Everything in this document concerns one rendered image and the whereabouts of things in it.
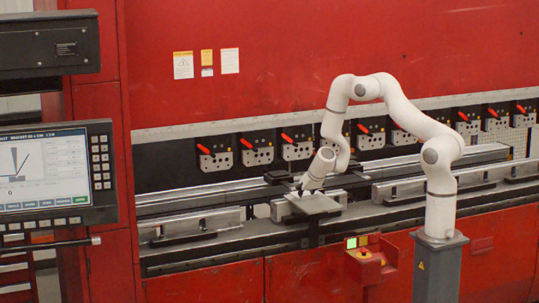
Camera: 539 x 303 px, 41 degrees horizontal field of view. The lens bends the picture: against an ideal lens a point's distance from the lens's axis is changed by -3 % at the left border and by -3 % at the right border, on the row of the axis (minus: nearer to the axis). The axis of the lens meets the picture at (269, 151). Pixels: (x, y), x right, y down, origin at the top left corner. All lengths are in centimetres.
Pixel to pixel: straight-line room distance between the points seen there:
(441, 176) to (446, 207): 14
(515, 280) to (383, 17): 174
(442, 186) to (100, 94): 137
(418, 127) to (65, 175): 136
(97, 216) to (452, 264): 142
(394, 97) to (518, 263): 168
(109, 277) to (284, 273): 86
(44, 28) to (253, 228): 151
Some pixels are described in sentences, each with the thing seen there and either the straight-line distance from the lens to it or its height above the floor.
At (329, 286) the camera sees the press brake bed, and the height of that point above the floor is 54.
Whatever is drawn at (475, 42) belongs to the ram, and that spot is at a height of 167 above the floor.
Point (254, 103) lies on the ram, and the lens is 330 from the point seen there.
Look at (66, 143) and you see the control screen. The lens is 246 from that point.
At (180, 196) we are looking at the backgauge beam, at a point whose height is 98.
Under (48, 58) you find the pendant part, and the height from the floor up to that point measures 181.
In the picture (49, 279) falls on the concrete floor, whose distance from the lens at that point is 521.
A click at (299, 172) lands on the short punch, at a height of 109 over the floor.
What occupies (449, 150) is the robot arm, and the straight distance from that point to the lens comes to 287.
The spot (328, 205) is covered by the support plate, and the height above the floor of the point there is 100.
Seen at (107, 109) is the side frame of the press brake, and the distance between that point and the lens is 289.
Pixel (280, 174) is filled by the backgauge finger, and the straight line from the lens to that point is 370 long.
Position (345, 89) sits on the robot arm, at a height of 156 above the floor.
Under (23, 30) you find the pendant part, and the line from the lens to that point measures 242.
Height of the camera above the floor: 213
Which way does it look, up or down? 15 degrees down
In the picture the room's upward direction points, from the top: 1 degrees counter-clockwise
